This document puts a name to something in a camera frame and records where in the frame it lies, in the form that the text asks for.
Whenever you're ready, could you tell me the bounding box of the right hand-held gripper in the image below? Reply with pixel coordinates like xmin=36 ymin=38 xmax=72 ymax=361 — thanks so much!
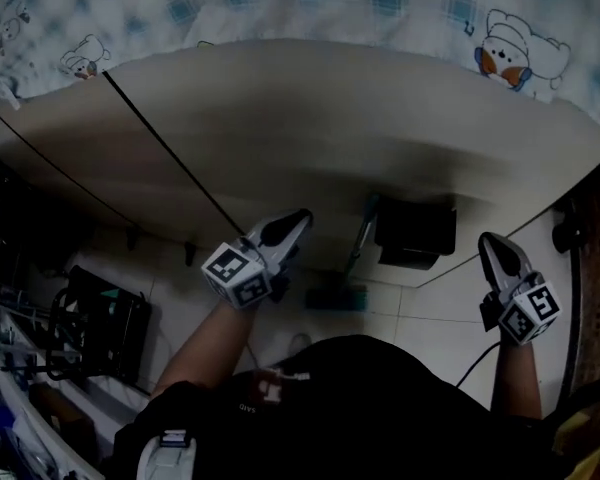
xmin=478 ymin=232 xmax=563 ymax=345

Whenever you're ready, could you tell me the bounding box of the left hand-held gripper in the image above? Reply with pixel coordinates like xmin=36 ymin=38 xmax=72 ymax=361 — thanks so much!
xmin=201 ymin=208 xmax=315 ymax=311

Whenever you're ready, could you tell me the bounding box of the teal and chrome mop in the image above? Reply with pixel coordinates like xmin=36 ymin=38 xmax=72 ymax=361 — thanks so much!
xmin=304 ymin=195 xmax=380 ymax=313

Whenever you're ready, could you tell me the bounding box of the person's right forearm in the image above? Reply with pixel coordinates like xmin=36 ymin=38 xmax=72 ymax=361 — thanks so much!
xmin=488 ymin=340 xmax=542 ymax=419

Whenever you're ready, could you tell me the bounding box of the person's left forearm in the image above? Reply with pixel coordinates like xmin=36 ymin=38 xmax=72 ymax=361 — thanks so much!
xmin=149 ymin=300 xmax=254 ymax=399

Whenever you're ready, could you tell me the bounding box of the black box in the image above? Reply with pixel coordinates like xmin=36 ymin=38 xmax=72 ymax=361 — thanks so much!
xmin=373 ymin=198 xmax=458 ymax=273

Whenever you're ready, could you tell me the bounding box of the person's grey shoe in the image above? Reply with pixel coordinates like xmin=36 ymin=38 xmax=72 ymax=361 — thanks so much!
xmin=288 ymin=332 xmax=315 ymax=360

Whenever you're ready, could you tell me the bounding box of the beige cabinet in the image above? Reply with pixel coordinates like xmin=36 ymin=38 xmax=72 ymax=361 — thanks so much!
xmin=0 ymin=37 xmax=600 ymax=289

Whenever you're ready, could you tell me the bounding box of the yellow bag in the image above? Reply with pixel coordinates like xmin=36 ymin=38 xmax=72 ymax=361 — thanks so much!
xmin=552 ymin=400 xmax=600 ymax=480

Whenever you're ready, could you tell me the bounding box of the person's black shirt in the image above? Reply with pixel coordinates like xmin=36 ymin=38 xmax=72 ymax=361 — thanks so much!
xmin=112 ymin=334 xmax=571 ymax=480

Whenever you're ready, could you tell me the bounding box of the black crate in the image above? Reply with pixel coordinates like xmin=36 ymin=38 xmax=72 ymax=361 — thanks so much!
xmin=46 ymin=264 xmax=155 ymax=387

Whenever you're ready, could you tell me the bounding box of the checkered cartoon print cloth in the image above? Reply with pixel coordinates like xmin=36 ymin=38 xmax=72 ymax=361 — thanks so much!
xmin=0 ymin=0 xmax=600 ymax=134

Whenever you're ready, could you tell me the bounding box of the white chest-worn device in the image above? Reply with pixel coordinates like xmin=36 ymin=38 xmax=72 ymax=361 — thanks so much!
xmin=137 ymin=428 xmax=200 ymax=480

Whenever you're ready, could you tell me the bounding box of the cluttered white shelf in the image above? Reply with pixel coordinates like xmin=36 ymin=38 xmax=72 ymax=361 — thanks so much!
xmin=0 ymin=142 xmax=131 ymax=480

